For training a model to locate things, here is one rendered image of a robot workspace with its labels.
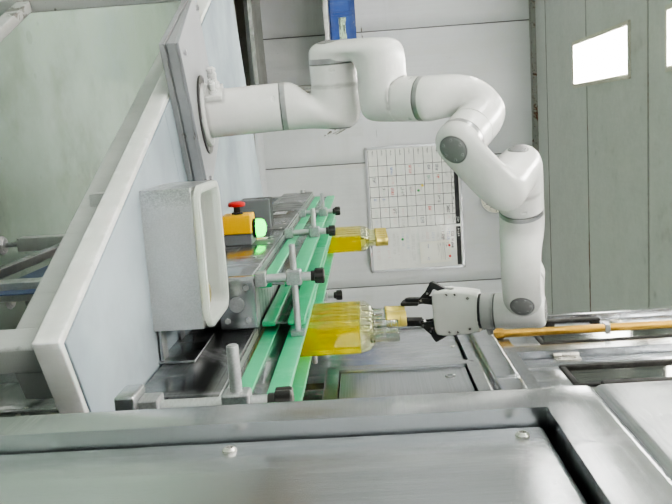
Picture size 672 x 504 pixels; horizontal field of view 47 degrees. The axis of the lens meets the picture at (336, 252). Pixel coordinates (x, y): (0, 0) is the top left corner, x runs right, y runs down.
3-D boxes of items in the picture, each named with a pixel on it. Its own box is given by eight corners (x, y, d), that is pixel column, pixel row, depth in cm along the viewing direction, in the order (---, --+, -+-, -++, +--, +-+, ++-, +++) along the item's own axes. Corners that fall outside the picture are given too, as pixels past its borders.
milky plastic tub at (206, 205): (156, 333, 120) (212, 330, 119) (141, 190, 116) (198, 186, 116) (182, 307, 137) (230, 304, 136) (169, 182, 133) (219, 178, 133)
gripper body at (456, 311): (490, 328, 167) (440, 328, 171) (487, 283, 165) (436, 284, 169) (485, 339, 160) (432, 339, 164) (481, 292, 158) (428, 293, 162)
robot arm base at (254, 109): (193, 86, 144) (275, 77, 144) (198, 58, 154) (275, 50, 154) (208, 157, 154) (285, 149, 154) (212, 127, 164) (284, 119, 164)
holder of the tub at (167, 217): (157, 365, 121) (206, 362, 120) (138, 191, 116) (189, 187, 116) (182, 336, 138) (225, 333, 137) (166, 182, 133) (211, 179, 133)
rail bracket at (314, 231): (283, 239, 196) (335, 236, 195) (281, 211, 195) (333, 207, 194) (284, 237, 200) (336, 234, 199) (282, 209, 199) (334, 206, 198)
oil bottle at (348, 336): (266, 359, 150) (376, 353, 149) (264, 331, 149) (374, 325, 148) (270, 350, 156) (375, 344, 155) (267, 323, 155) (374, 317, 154)
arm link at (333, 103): (283, 138, 152) (364, 130, 152) (275, 70, 148) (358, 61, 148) (285, 131, 161) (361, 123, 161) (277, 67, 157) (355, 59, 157)
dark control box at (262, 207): (239, 230, 205) (270, 228, 205) (236, 201, 204) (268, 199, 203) (244, 226, 213) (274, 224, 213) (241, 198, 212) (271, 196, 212)
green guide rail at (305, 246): (258, 288, 142) (301, 285, 142) (258, 282, 142) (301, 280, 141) (315, 199, 314) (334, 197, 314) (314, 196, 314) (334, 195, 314)
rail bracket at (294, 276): (259, 339, 139) (328, 335, 138) (251, 247, 136) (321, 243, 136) (261, 335, 142) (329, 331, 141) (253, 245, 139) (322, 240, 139)
